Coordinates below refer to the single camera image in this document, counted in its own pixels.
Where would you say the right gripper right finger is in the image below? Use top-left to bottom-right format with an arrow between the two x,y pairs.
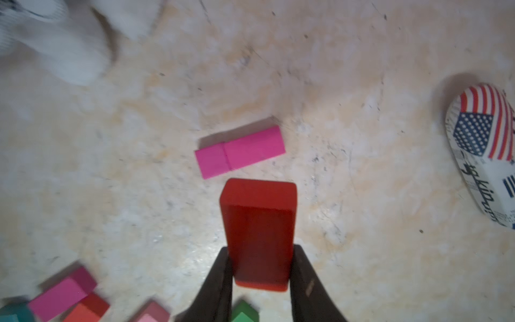
290,244 -> 347,322

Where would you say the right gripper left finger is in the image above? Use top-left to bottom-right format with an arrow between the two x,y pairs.
175,247 -> 233,322

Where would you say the green cube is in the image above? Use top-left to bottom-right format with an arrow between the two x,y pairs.
231,300 -> 260,322

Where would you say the red rectangular block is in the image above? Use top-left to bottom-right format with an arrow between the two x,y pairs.
219,178 -> 298,292

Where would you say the small magenta cube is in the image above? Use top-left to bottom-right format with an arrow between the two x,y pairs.
194,143 -> 232,180

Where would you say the magenta rectangular block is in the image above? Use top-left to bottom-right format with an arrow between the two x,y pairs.
224,126 -> 286,170

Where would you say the light pink block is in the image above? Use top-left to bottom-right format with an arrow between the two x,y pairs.
130,300 -> 171,322

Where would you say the orange red block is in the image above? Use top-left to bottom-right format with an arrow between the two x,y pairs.
63,292 -> 110,322

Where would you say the magenta block left group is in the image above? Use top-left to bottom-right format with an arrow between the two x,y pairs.
28,264 -> 97,321

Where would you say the teal cube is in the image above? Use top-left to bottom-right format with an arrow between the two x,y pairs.
0,302 -> 36,322

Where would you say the grey husky plush toy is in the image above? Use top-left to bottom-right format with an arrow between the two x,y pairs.
1,1 -> 165,86

